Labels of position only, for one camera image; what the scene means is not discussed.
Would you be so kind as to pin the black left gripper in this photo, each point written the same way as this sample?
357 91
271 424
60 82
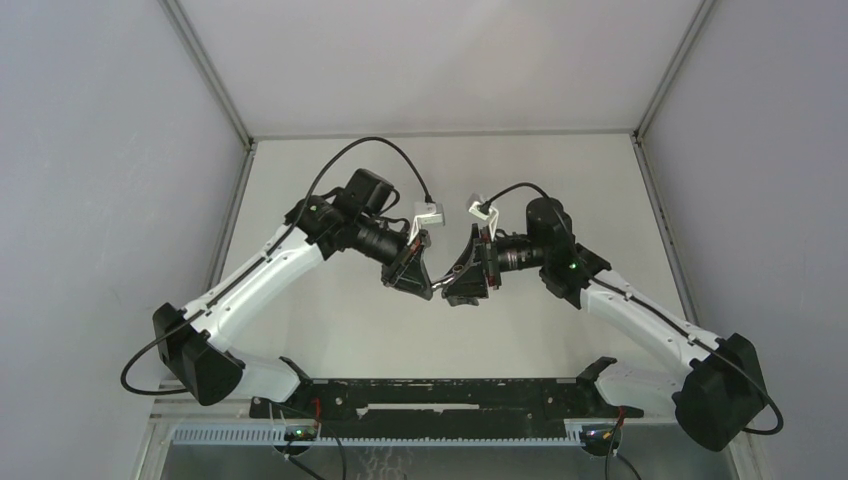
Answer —
407 273

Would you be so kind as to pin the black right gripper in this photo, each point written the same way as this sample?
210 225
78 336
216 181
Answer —
471 283

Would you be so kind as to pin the chrome water faucet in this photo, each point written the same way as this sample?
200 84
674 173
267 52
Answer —
453 284

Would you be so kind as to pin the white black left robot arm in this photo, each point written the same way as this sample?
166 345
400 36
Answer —
197 341

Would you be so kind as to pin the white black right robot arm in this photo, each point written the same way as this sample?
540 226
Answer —
712 386

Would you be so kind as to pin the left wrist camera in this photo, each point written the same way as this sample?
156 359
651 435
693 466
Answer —
425 214

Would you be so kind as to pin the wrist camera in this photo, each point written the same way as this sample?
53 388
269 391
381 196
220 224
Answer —
425 214
486 213

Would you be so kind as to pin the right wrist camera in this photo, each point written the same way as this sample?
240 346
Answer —
486 213

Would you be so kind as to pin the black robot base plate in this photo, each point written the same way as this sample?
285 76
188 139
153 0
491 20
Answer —
443 409

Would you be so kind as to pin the aluminium frame rail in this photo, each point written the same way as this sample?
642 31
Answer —
184 407

